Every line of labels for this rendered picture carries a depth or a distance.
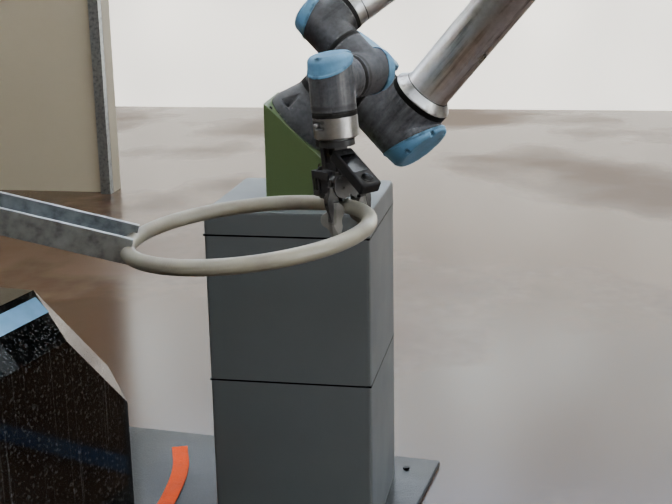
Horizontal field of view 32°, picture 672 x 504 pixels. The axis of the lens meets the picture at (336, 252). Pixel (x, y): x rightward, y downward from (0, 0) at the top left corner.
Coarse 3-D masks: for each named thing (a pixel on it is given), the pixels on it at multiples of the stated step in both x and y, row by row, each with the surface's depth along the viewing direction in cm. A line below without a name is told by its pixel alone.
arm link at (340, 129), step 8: (312, 120) 234; (320, 120) 231; (328, 120) 230; (336, 120) 230; (344, 120) 230; (352, 120) 232; (320, 128) 232; (328, 128) 231; (336, 128) 230; (344, 128) 231; (352, 128) 232; (320, 136) 232; (328, 136) 231; (336, 136) 231; (344, 136) 231; (352, 136) 232
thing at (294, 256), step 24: (168, 216) 240; (192, 216) 242; (216, 216) 245; (360, 216) 227; (144, 240) 232; (336, 240) 208; (360, 240) 213; (144, 264) 209; (168, 264) 205; (192, 264) 203; (216, 264) 202; (240, 264) 202; (264, 264) 202; (288, 264) 203
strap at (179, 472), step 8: (176, 448) 350; (184, 448) 350; (176, 456) 345; (184, 456) 345; (176, 464) 340; (184, 464) 339; (176, 472) 334; (184, 472) 334; (176, 480) 330; (184, 480) 329; (168, 488) 325; (176, 488) 325; (168, 496) 320; (176, 496) 320
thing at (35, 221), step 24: (0, 192) 226; (0, 216) 216; (24, 216) 216; (48, 216) 227; (72, 216) 228; (96, 216) 228; (24, 240) 217; (48, 240) 217; (72, 240) 218; (96, 240) 218; (120, 240) 218
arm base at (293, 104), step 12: (300, 84) 286; (276, 96) 288; (288, 96) 285; (300, 96) 284; (276, 108) 285; (288, 108) 284; (300, 108) 282; (288, 120) 283; (300, 120) 282; (300, 132) 282; (312, 132) 283; (312, 144) 284
